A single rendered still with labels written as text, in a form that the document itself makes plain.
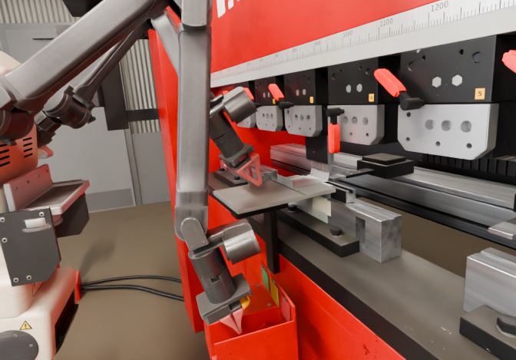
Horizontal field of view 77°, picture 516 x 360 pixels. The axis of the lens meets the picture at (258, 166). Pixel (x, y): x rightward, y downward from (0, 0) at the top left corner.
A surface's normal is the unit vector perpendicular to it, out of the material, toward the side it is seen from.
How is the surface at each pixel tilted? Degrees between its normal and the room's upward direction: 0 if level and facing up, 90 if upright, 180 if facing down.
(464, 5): 90
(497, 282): 90
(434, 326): 0
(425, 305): 0
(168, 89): 90
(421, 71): 90
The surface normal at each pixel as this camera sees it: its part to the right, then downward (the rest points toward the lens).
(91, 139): 0.26, 0.19
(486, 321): -0.07, -0.97
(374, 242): -0.91, 0.15
